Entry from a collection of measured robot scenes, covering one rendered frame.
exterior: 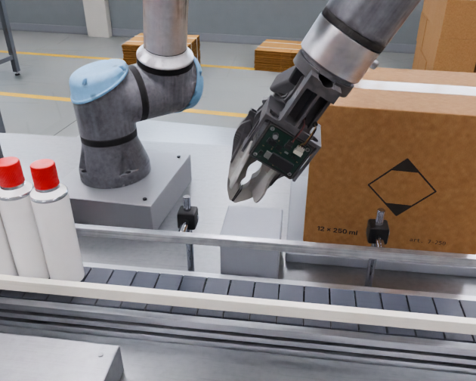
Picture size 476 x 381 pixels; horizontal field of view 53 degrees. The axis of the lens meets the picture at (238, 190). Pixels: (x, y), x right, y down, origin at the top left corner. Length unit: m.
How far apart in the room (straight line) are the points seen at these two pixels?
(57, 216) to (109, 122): 0.31
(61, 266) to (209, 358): 0.26
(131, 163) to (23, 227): 0.33
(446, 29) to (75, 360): 3.34
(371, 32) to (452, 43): 3.22
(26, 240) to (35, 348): 0.16
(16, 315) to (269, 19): 5.46
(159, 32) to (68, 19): 6.09
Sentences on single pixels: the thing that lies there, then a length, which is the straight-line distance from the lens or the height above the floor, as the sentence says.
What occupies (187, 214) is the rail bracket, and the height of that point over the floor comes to 0.97.
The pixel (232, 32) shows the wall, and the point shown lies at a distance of 6.16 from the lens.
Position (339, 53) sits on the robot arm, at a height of 1.26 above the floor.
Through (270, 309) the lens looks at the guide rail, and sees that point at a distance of 0.69.
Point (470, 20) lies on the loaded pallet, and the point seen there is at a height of 0.77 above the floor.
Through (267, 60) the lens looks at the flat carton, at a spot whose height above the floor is 0.11.
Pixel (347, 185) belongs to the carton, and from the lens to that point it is 0.84.
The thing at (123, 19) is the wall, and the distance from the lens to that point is 6.64.
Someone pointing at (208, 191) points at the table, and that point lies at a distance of 1.10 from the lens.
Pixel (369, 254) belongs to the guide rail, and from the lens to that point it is 0.72.
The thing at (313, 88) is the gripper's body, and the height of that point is 1.23.
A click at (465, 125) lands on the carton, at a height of 1.10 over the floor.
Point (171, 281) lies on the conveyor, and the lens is 0.78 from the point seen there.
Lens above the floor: 1.38
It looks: 30 degrees down
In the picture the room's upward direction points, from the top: straight up
